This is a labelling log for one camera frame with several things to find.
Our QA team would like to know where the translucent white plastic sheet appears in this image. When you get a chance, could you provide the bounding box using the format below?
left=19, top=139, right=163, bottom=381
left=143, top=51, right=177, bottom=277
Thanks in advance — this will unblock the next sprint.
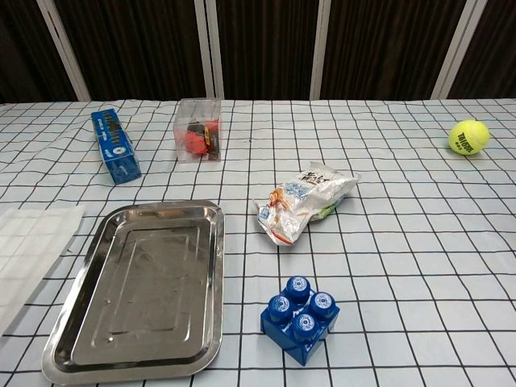
left=0, top=204, right=85, bottom=335

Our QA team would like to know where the metal tray with paper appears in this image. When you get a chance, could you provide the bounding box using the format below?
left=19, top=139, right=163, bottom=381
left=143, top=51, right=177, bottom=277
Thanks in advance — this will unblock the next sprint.
left=41, top=200, right=225, bottom=384

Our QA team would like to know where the white black-grid tablecloth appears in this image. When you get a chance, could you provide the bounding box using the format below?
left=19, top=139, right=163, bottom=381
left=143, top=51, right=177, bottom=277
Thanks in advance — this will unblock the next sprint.
left=0, top=98, right=516, bottom=387

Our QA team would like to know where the white crinkled snack bag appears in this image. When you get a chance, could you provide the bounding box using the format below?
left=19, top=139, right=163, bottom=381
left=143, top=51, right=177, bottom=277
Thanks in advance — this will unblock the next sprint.
left=252, top=160, right=360, bottom=247

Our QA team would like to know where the clear plastic box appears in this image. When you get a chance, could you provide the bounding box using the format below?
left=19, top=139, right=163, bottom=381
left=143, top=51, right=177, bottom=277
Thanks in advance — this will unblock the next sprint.
left=173, top=98, right=223, bottom=164

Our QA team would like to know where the blue four-stud building block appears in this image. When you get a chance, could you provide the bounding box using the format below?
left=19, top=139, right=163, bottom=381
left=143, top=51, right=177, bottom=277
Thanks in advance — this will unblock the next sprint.
left=260, top=275, right=341, bottom=366

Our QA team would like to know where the long blue cardboard box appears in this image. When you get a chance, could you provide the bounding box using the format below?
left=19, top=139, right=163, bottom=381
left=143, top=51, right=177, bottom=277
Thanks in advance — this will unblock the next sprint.
left=90, top=108, right=143, bottom=185

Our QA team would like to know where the yellow-green tennis ball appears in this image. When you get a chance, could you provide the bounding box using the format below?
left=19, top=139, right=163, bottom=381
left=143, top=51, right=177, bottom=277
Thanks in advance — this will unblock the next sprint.
left=447, top=119, right=491, bottom=156

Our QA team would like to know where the white partition post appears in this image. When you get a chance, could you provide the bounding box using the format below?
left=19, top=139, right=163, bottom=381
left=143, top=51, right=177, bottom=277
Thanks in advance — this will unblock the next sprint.
left=310, top=0, right=332, bottom=101
left=431, top=0, right=479, bottom=100
left=36, top=0, right=92, bottom=102
left=194, top=0, right=225, bottom=101

